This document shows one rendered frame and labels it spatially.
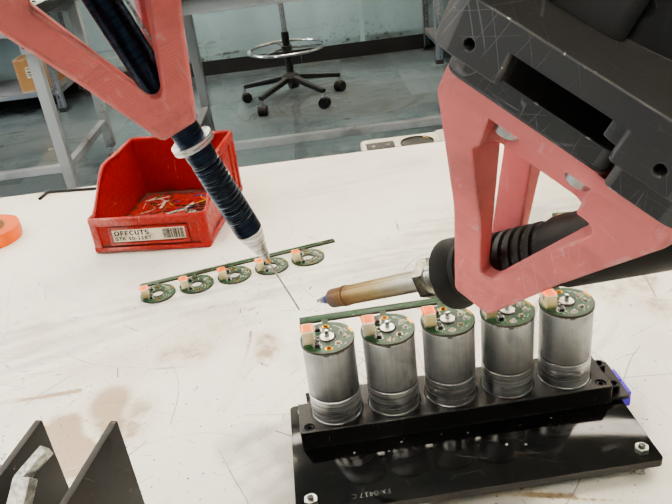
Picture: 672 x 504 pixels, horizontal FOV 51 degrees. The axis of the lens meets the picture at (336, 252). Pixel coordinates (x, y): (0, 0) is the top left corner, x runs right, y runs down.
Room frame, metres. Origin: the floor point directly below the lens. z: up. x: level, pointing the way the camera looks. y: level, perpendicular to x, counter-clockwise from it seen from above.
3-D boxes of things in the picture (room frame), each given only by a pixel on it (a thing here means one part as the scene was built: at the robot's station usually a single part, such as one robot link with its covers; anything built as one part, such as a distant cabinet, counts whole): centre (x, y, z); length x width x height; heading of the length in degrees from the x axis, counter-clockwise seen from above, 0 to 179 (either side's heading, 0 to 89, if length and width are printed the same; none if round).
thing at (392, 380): (0.27, -0.02, 0.79); 0.02 x 0.02 x 0.05
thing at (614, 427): (0.25, -0.05, 0.76); 0.16 x 0.07 x 0.01; 92
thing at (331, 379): (0.27, 0.01, 0.79); 0.02 x 0.02 x 0.05
